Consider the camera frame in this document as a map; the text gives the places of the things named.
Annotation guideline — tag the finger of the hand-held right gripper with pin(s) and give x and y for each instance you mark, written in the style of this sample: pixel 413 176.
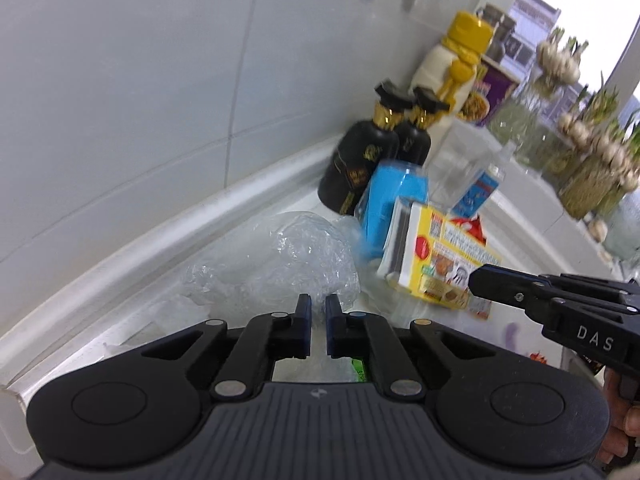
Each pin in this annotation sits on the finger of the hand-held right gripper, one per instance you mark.
pixel 590 282
pixel 500 285

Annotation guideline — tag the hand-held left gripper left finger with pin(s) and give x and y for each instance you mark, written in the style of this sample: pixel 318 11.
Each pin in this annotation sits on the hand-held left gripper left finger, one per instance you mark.
pixel 304 325

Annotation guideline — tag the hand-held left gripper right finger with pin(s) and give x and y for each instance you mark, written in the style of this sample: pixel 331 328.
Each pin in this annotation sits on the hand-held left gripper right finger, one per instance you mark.
pixel 332 325

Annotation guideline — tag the red snack wrapper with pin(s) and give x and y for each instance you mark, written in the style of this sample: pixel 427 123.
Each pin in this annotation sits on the red snack wrapper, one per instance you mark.
pixel 467 227

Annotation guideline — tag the clear plastic bag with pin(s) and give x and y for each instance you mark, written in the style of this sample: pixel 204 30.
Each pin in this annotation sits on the clear plastic bag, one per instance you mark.
pixel 280 255

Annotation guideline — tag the person's right hand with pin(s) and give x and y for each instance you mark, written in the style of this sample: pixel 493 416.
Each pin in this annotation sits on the person's right hand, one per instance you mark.
pixel 622 425

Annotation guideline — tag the small orange red wrapper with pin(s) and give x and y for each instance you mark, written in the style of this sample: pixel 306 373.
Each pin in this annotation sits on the small orange red wrapper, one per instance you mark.
pixel 540 358

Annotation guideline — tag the yellow printed box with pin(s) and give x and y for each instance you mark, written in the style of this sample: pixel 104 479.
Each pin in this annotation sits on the yellow printed box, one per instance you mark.
pixel 440 255

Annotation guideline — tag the glass jar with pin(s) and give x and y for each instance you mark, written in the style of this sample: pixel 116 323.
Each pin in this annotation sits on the glass jar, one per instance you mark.
pixel 590 190
pixel 525 125

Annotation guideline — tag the clear bottle with blue label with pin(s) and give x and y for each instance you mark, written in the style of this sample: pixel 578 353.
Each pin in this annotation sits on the clear bottle with blue label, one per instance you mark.
pixel 477 195

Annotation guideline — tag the clear plastic container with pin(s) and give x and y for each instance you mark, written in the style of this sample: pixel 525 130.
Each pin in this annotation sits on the clear plastic container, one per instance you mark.
pixel 450 160

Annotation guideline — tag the blue packet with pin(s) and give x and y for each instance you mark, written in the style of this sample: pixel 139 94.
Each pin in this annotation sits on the blue packet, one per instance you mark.
pixel 390 200

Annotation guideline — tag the sprouting garlic bunch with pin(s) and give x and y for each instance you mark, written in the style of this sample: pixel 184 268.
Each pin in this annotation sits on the sprouting garlic bunch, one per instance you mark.
pixel 562 57
pixel 600 135

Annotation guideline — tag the small black gold pump bottle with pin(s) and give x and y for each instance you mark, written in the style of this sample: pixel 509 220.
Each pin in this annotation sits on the small black gold pump bottle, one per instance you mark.
pixel 414 142

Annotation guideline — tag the large black gold pump bottle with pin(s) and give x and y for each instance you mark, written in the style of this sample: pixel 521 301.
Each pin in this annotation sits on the large black gold pump bottle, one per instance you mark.
pixel 355 160

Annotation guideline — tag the purple box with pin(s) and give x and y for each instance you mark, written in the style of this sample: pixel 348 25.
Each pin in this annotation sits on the purple box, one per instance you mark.
pixel 495 90

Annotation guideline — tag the white bottle with yellow cap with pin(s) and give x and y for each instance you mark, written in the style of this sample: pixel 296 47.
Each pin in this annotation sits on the white bottle with yellow cap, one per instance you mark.
pixel 435 67

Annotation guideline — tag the jar with dark lid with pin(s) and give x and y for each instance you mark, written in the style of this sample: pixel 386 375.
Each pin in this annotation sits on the jar with dark lid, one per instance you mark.
pixel 497 25

